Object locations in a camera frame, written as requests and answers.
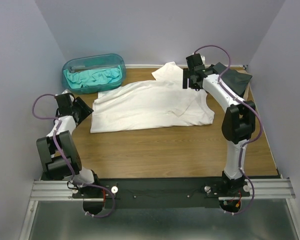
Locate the white printed t shirt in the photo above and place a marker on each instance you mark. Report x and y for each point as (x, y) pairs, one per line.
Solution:
(149, 104)

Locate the aluminium frame rail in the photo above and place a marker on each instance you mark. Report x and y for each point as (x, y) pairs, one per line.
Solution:
(53, 214)

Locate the teal plastic bin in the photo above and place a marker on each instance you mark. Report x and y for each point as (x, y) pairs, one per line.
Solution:
(92, 62)

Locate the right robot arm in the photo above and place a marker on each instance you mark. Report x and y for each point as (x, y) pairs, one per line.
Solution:
(238, 124)

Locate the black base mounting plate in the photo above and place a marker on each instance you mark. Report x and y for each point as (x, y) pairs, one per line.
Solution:
(163, 193)

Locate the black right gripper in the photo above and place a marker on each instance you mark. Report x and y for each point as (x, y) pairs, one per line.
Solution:
(187, 74)

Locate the teal t shirt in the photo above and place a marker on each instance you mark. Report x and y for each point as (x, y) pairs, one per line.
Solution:
(93, 77)

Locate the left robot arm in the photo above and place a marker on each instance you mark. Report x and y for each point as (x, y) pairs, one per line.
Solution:
(58, 154)

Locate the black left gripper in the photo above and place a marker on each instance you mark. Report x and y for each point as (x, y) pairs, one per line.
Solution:
(86, 110)

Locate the folded grey-green t shirt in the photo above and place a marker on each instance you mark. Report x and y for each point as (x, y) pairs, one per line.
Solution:
(236, 81)

